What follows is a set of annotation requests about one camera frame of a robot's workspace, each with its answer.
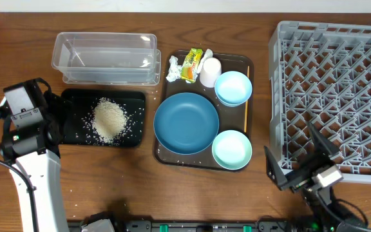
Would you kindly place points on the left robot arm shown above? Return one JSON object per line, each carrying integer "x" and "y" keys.
{"x": 30, "y": 148}

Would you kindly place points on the white paper cup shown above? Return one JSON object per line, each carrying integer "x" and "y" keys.
{"x": 211, "y": 70}

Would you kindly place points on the black rectangular tray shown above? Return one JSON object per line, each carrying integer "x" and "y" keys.
{"x": 82, "y": 99}

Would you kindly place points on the grey dishwasher rack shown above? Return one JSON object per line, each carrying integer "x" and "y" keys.
{"x": 320, "y": 73}

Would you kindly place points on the clear plastic bin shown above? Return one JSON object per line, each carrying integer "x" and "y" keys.
{"x": 106, "y": 58}

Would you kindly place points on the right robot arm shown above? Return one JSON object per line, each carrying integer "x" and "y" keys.
{"x": 329, "y": 212}

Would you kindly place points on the mint green bowl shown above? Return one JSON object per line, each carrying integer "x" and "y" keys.
{"x": 232, "y": 150}

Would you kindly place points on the yellow green snack wrapper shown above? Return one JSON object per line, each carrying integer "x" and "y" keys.
{"x": 190, "y": 64}

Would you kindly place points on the crumpled white paper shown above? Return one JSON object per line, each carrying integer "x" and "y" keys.
{"x": 174, "y": 69}

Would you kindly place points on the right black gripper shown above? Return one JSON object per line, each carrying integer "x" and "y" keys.
{"x": 306, "y": 163}

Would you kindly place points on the light blue bowl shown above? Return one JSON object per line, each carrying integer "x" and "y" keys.
{"x": 233, "y": 88}

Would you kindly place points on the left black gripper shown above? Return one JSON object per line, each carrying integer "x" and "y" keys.
{"x": 55, "y": 115}

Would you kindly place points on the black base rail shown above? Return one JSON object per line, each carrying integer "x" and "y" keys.
{"x": 148, "y": 224}

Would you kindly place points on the white tissue piece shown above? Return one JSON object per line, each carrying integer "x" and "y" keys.
{"x": 208, "y": 54}

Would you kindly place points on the wooden chopstick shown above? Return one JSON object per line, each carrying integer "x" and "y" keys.
{"x": 246, "y": 105}

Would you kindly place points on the pile of white rice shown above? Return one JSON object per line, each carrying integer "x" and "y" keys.
{"x": 109, "y": 123}

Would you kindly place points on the brown serving tray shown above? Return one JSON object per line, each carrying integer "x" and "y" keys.
{"x": 230, "y": 118}

